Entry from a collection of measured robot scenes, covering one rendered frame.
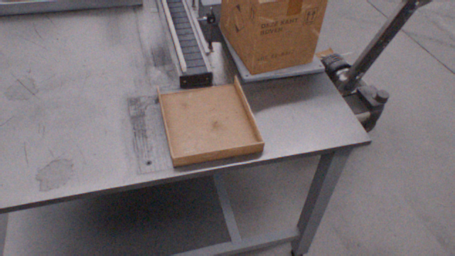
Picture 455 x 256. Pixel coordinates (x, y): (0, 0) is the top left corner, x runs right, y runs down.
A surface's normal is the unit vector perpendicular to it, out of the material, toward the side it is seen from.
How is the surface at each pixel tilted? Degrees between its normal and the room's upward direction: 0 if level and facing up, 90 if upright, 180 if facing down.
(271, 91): 0
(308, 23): 90
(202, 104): 0
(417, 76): 0
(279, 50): 90
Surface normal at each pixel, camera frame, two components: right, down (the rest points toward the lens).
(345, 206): 0.05, -0.69
